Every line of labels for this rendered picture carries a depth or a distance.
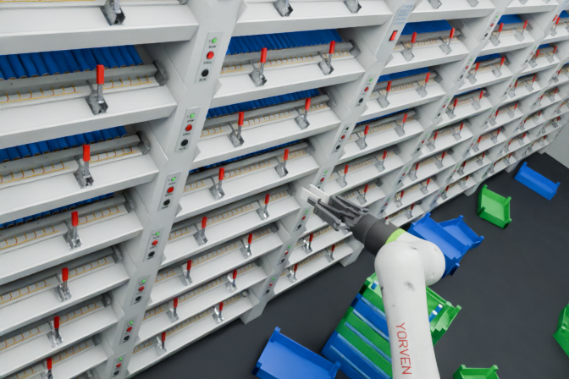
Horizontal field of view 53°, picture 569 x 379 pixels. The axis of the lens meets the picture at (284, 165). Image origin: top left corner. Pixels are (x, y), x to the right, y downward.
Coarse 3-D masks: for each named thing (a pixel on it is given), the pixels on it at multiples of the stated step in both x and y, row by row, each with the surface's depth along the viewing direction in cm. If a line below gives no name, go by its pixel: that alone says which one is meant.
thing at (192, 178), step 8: (296, 144) 187; (304, 144) 189; (272, 152) 179; (280, 152) 181; (240, 160) 170; (248, 160) 171; (256, 160) 173; (264, 160) 177; (216, 168) 162; (224, 168) 164; (232, 168) 166; (256, 168) 173; (192, 176) 156; (200, 176) 158; (208, 176) 160; (224, 176) 164; (232, 176) 166
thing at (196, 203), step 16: (272, 160) 180; (304, 160) 189; (320, 160) 191; (256, 176) 173; (272, 176) 177; (288, 176) 180; (304, 176) 191; (208, 192) 159; (224, 192) 163; (240, 192) 166; (256, 192) 174; (192, 208) 154; (208, 208) 160
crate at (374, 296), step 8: (368, 280) 215; (376, 280) 228; (368, 288) 216; (376, 288) 224; (368, 296) 217; (376, 296) 215; (432, 296) 224; (376, 304) 216; (432, 304) 225; (440, 304) 223; (448, 304) 220; (384, 312) 215; (440, 312) 222; (432, 320) 221; (440, 320) 215; (432, 328) 206
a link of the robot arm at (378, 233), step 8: (376, 224) 140; (384, 224) 140; (392, 224) 140; (368, 232) 140; (376, 232) 139; (384, 232) 138; (392, 232) 138; (368, 240) 140; (376, 240) 138; (384, 240) 137; (368, 248) 140; (376, 248) 138
